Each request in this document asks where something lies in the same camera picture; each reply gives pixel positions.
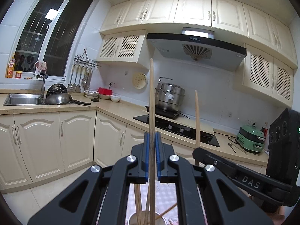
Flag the kitchen window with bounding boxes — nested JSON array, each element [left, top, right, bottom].
[[14, 0, 93, 78]]

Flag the pink checkered tablecloth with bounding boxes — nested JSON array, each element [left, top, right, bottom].
[[124, 180, 179, 224]]

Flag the wooden chopstick in cup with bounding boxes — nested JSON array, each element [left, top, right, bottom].
[[134, 184, 142, 225]]

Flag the leaning chopstick in cup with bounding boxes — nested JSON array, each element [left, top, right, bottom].
[[155, 203, 177, 220]]

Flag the black gas stove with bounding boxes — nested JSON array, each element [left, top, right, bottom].
[[133, 105, 221, 148]]

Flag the pink utensil cup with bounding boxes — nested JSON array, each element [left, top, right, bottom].
[[127, 211, 167, 225]]

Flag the green electric cooker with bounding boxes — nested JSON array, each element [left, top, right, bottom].
[[236, 123, 266, 154]]

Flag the stainless steel stock pot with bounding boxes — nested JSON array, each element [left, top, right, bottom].
[[155, 77, 185, 112]]

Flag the white bowl on counter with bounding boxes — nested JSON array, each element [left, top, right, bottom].
[[110, 95, 121, 103]]

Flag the red box on counter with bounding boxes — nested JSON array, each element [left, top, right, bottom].
[[98, 87, 112, 95]]

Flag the cream lower cabinets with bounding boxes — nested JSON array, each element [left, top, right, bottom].
[[1, 110, 144, 193]]

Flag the cream cabinets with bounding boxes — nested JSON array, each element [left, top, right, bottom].
[[1, 110, 144, 193], [97, 0, 298, 107]]

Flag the steel wok pan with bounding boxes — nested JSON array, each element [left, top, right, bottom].
[[44, 83, 91, 105]]

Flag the cream upper cabinets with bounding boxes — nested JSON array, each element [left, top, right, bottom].
[[97, 0, 298, 107]]

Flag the range hood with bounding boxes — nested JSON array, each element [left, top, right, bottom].
[[146, 33, 247, 72]]

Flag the stainless steel sink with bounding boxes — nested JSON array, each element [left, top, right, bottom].
[[3, 94, 44, 106]]

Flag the hanging utensil rack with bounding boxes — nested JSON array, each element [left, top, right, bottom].
[[67, 48, 101, 93]]

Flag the faucet with cloth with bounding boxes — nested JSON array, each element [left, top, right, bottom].
[[34, 60, 48, 98]]

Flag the yellow bottle on sill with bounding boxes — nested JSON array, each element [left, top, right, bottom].
[[6, 56, 16, 78]]

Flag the round cream wall trivet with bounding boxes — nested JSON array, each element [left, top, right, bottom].
[[132, 72, 147, 89]]

